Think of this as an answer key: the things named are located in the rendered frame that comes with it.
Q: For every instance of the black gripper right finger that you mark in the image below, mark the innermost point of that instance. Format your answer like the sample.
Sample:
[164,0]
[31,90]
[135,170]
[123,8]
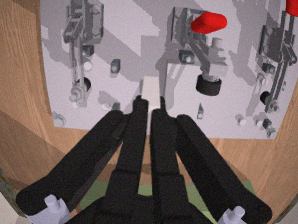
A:
[218,186]

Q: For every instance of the light grey rectangular block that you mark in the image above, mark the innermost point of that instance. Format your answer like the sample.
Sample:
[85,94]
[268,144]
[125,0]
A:
[181,96]

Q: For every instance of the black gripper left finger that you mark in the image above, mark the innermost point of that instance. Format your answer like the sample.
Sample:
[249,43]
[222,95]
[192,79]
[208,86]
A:
[51,199]

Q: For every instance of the light grey fixture plate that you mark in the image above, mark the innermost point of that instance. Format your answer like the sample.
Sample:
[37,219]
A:
[138,32]

